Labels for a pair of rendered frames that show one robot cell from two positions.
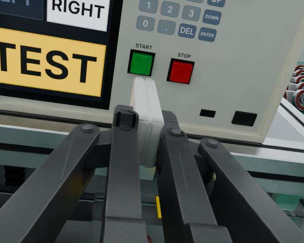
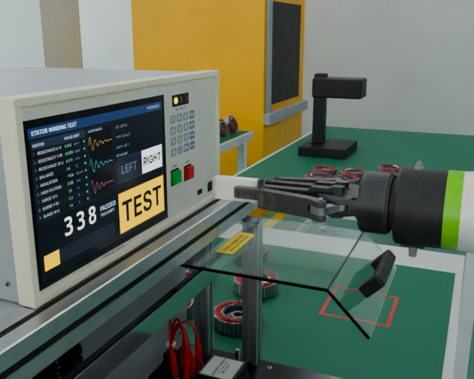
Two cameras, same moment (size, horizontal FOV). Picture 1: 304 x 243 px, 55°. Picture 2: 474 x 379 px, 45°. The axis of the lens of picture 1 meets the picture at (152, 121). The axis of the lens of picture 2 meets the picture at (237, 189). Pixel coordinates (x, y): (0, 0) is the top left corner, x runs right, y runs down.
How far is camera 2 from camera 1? 68 cm
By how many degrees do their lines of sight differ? 55
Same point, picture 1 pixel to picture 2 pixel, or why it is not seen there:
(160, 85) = (182, 186)
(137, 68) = (177, 180)
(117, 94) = (169, 203)
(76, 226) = not seen: outside the picture
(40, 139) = (165, 250)
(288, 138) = not seen: hidden behind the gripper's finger
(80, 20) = (153, 165)
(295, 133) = not seen: hidden behind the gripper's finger
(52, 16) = (144, 169)
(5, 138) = (153, 262)
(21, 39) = (133, 192)
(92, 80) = (160, 201)
